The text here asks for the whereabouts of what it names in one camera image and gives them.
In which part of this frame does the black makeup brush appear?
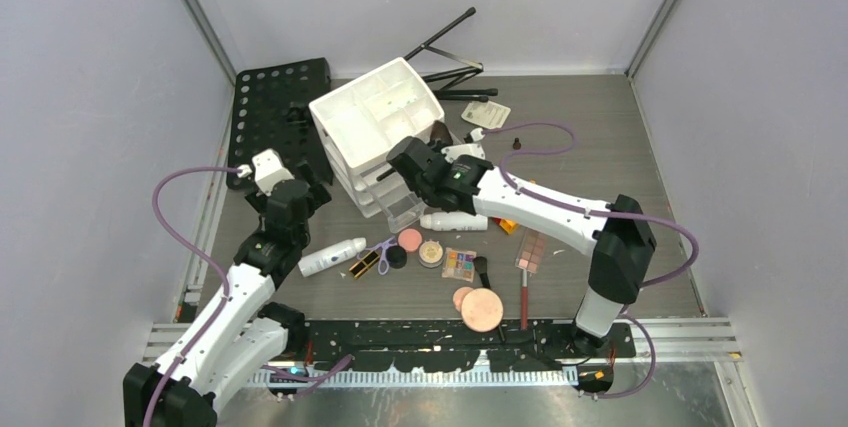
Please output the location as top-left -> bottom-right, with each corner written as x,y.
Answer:
473,256 -> 492,290
376,121 -> 455,182

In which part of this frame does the white plastic drawer organizer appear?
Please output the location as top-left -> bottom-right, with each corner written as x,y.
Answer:
309,58 -> 444,233

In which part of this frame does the red handled makeup brush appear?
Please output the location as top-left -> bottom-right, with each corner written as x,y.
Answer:
520,270 -> 529,331

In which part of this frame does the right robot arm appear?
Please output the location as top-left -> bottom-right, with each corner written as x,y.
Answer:
386,137 -> 656,358

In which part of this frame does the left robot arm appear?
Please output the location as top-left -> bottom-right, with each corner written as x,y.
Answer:
122,176 -> 331,426

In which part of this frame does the small white bottle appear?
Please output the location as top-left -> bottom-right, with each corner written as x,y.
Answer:
419,212 -> 489,232

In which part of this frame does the large white spray bottle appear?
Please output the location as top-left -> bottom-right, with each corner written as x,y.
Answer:
298,237 -> 366,277

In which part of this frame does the pink round compact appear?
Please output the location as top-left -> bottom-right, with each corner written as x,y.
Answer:
397,228 -> 423,253

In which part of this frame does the beige powder jar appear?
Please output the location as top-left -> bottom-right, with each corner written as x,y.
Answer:
418,240 -> 445,269

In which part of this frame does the yellow red toy block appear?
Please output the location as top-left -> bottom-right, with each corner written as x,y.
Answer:
498,219 -> 519,235

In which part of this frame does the white sachet packet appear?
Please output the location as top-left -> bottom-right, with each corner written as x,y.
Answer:
460,101 -> 511,129

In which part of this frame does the colorful eyeshadow palette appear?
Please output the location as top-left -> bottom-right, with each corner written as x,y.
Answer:
441,248 -> 477,282

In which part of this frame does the black round jar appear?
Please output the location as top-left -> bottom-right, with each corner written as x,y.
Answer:
385,245 -> 408,269

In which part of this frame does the black gold lipstick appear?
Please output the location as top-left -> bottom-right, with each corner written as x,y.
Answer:
349,256 -> 379,279

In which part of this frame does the black music stand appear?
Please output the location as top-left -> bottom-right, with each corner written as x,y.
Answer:
226,7 -> 498,184

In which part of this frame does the nude eyeshadow palette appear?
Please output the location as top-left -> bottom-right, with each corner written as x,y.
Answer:
515,229 -> 547,274

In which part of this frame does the purple eyelash curler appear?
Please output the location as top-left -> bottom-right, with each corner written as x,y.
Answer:
353,237 -> 397,275

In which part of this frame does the small pink powder puff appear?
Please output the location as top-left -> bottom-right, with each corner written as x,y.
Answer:
452,286 -> 473,312

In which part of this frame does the large round powder compact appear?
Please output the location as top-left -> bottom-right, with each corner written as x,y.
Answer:
459,288 -> 504,333

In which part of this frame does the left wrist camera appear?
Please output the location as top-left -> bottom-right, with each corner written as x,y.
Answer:
236,148 -> 294,196

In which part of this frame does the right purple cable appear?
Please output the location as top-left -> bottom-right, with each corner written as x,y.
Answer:
483,121 -> 700,401

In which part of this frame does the purple cable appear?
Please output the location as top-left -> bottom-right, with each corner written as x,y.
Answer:
142,166 -> 356,427
483,121 -> 700,401

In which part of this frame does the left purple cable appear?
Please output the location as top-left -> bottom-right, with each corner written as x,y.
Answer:
142,166 -> 356,427

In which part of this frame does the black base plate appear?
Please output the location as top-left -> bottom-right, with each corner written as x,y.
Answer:
275,319 -> 636,373

